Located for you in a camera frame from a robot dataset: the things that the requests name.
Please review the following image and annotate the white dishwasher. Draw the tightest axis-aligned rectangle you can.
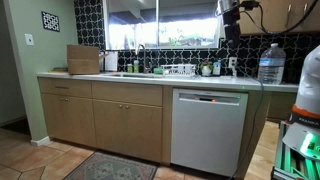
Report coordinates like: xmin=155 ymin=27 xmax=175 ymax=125
xmin=170 ymin=87 xmax=250 ymax=178

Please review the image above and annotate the brown cardboard box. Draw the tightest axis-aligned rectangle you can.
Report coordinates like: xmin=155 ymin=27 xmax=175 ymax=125
xmin=66 ymin=44 xmax=110 ymax=76

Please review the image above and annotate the white dish rack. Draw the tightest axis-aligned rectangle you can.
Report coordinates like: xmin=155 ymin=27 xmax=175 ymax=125
xmin=161 ymin=63 xmax=198 ymax=78

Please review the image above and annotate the wooden upper cabinet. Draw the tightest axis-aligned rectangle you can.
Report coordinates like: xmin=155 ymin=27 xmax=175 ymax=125
xmin=238 ymin=0 xmax=320 ymax=35

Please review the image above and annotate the white wall outlet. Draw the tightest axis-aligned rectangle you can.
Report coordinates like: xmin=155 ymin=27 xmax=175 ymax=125
xmin=228 ymin=56 xmax=238 ymax=68

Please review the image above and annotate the patterned floor rug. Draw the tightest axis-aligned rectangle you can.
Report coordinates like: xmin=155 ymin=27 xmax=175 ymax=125
xmin=63 ymin=151 xmax=159 ymax=180

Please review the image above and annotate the wooden cabinet door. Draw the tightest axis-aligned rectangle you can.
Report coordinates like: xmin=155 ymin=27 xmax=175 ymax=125
xmin=122 ymin=102 xmax=163 ymax=163
xmin=41 ymin=93 xmax=65 ymax=143
xmin=92 ymin=99 xmax=125 ymax=157
xmin=63 ymin=95 xmax=97 ymax=148

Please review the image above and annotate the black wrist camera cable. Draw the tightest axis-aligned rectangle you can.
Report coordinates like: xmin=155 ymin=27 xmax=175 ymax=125
xmin=240 ymin=0 xmax=320 ymax=35

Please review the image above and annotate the white mug with plant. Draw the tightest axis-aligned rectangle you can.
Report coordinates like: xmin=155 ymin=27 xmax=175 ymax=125
xmin=199 ymin=60 xmax=214 ymax=77

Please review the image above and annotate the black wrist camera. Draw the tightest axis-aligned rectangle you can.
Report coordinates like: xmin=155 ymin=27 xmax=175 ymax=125
xmin=239 ymin=0 xmax=261 ymax=10

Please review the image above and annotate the black white patterned wall art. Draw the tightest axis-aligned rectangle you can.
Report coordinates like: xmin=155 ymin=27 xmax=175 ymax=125
xmin=41 ymin=10 xmax=61 ymax=33

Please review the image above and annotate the large clear water bottle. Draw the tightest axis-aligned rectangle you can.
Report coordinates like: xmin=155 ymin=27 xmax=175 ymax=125
xmin=257 ymin=42 xmax=287 ymax=85

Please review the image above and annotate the chrome kitchen faucet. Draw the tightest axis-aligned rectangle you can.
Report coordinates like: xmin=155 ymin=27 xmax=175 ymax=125
xmin=135 ymin=43 xmax=152 ymax=74

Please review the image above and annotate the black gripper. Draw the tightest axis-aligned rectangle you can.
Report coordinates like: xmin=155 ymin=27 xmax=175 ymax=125
xmin=221 ymin=7 xmax=242 ymax=50

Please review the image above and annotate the wide wooden drawer front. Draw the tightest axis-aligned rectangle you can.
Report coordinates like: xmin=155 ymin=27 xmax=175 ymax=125
xmin=91 ymin=81 xmax=164 ymax=107

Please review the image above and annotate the flat board under box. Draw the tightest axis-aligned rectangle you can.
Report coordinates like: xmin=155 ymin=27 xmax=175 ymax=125
xmin=48 ymin=67 xmax=69 ymax=74

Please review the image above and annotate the kitchen window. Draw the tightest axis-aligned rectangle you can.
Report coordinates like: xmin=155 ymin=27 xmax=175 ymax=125
xmin=102 ymin=0 xmax=224 ymax=52

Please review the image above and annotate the small bottle with blue label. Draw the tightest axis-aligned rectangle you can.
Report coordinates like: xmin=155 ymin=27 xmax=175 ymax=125
xmin=212 ymin=59 xmax=222 ymax=77

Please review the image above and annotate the dark power cable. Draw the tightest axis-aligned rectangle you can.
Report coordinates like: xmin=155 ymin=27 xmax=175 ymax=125
xmin=229 ymin=66 xmax=266 ymax=180

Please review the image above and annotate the white light switch plate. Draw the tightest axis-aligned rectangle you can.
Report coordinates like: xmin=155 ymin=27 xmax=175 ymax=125
xmin=24 ymin=33 xmax=35 ymax=47

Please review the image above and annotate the narrow wooden drawer front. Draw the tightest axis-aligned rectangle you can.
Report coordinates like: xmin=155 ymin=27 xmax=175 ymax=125
xmin=38 ymin=78 xmax=93 ymax=99

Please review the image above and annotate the white paper roll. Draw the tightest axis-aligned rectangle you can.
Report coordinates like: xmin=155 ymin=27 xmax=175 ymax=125
xmin=105 ymin=51 xmax=119 ymax=72

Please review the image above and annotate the wooden base cabinet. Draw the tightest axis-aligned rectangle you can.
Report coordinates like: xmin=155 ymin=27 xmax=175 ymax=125
xmin=37 ymin=77 xmax=272 ymax=179

